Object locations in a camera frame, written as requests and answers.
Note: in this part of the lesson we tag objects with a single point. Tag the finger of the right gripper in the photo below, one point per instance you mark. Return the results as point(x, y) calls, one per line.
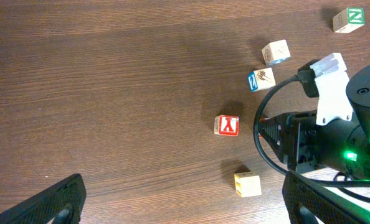
point(275, 136)

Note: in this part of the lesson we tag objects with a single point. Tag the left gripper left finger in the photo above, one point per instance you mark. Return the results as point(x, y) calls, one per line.
point(61, 203)

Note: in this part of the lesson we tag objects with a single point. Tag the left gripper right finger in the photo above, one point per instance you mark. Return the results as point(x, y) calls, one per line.
point(307, 202)

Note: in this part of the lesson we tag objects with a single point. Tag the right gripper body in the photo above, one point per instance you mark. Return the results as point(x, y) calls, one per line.
point(301, 142)

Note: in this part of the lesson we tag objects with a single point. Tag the wooden block yellow side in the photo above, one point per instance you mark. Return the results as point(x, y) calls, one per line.
point(247, 184)

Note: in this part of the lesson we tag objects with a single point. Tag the wooden block green side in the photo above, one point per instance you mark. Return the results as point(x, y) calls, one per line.
point(263, 126)

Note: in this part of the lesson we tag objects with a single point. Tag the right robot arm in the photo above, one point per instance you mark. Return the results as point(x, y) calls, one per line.
point(342, 145)

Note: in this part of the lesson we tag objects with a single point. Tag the red Y block left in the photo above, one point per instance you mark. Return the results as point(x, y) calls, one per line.
point(226, 125)

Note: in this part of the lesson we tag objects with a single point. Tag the wooden block ice cream picture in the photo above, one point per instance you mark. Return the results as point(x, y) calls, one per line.
point(261, 79)

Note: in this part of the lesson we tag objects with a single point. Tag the blue-sided wooden block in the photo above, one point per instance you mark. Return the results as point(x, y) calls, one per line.
point(276, 52)

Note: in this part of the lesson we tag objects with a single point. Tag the green N wooden block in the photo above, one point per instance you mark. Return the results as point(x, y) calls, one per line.
point(348, 20)

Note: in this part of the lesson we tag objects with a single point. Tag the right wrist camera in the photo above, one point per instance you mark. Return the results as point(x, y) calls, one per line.
point(326, 79)

